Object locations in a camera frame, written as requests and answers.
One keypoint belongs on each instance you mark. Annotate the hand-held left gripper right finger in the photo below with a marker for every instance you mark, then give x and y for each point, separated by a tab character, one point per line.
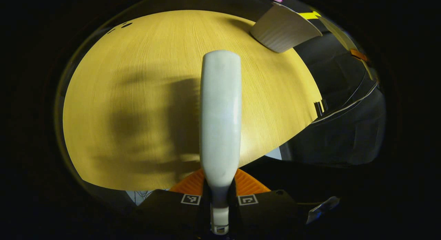
268	212

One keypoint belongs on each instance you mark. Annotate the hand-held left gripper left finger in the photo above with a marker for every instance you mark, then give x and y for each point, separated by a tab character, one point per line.
172	212

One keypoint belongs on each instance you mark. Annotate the small white broom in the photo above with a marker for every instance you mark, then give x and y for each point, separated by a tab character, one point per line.
220	112

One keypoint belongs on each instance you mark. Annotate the white ribbed garbage bin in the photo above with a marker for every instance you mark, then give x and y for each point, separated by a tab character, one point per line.
282	30

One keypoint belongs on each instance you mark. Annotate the black desk clamp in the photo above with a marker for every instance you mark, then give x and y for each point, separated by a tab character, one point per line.
324	105
318	109

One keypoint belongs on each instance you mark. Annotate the small orange clip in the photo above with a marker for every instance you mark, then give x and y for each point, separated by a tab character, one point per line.
359	54

